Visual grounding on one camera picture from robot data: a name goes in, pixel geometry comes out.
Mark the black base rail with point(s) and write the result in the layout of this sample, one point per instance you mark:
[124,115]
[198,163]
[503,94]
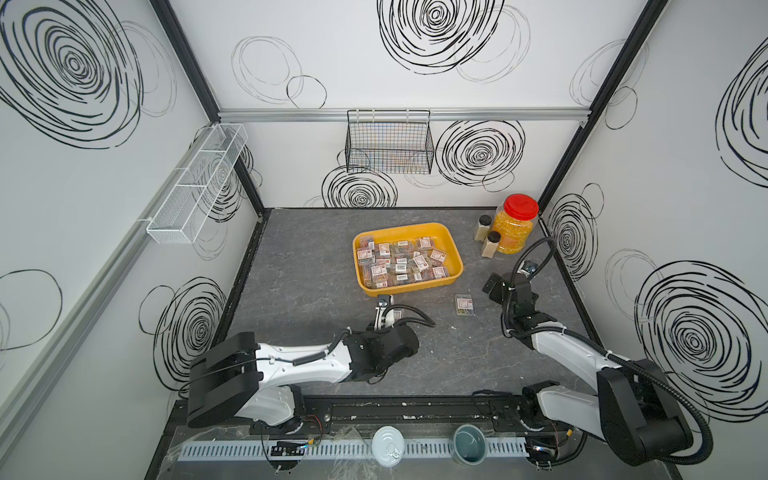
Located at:
[328,414]

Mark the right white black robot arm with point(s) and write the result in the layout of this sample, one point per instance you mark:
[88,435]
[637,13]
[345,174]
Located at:
[631,407]

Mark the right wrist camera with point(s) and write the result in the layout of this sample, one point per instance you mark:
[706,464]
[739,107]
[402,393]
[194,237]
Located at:
[528,268]

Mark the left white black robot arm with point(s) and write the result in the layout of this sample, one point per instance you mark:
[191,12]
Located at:
[242,378]

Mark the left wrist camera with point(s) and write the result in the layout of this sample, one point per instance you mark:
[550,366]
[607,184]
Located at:
[383,318]

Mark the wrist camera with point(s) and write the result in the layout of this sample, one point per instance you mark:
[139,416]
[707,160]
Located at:
[383,318]
[528,268]

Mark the yellow plastic storage tray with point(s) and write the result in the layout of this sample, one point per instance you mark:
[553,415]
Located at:
[405,259]

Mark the black cap spice bottle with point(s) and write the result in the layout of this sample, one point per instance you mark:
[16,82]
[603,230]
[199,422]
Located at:
[490,244]
[483,227]

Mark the black wire wall basket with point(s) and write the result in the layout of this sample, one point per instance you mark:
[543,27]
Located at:
[389,141]

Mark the grey green cup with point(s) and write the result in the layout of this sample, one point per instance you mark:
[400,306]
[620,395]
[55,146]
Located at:
[469,445]

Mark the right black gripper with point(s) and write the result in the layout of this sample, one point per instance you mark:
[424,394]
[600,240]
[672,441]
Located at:
[494,293]

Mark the rear black cap spice bottle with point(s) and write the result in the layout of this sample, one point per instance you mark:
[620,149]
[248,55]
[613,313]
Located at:
[483,227]

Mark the red lid corn jar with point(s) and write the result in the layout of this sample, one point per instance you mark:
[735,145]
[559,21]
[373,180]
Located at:
[514,221]

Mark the front black cap spice bottle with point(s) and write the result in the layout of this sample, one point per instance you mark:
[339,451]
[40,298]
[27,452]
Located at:
[490,244]

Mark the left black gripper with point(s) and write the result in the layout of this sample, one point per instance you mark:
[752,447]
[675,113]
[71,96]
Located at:
[373,335]

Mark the white slotted cable duct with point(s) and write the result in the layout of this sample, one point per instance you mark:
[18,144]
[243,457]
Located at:
[344,449]

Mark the clear paper clip box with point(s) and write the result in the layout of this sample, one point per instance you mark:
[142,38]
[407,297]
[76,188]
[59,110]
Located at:
[464,305]

